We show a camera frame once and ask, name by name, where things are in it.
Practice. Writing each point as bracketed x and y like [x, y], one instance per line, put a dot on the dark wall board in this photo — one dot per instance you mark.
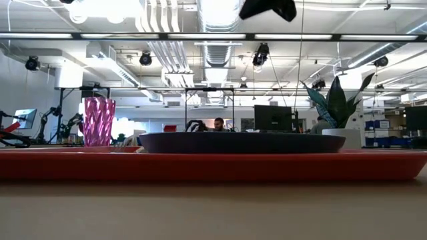
[247, 124]

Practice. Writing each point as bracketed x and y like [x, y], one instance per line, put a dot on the black computer monitor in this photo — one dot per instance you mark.
[273, 118]
[417, 118]

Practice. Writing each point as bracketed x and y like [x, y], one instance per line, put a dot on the lit tilted computer monitor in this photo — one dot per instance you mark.
[26, 118]

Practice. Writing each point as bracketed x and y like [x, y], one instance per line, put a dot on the blue round plate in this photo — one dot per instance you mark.
[240, 143]

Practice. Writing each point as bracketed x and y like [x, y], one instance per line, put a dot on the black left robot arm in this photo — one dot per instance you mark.
[66, 1]

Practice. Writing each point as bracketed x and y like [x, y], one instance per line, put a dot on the black background robot arm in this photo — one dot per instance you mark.
[71, 121]
[197, 126]
[42, 130]

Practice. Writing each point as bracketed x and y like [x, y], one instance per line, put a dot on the blue storage bin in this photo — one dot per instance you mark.
[387, 142]
[138, 141]
[377, 124]

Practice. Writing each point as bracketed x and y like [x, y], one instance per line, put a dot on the red bar piece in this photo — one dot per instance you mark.
[12, 127]

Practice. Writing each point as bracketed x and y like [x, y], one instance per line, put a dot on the red plastic tray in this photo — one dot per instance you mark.
[213, 166]

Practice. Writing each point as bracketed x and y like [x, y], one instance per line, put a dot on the black ceiling camera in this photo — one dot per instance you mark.
[32, 63]
[261, 55]
[243, 86]
[381, 61]
[318, 84]
[145, 59]

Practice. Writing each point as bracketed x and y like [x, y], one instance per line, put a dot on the silver ventilation duct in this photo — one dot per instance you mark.
[218, 53]

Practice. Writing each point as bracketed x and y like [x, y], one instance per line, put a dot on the green snake plant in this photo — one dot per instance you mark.
[337, 106]

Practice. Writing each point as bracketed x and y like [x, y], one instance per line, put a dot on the white plant pot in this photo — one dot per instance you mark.
[353, 138]

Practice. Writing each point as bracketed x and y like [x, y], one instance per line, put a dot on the pink faceted plastic cup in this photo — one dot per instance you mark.
[99, 123]

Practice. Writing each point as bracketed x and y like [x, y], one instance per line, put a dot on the red storage bins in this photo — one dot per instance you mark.
[170, 128]

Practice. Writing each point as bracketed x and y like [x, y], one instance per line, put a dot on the silver metal spoon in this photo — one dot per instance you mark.
[139, 150]

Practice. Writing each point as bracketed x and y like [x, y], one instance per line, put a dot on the person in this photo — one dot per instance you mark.
[219, 125]
[318, 128]

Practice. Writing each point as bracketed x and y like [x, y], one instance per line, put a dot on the black metal frame stand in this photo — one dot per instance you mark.
[185, 110]
[61, 110]

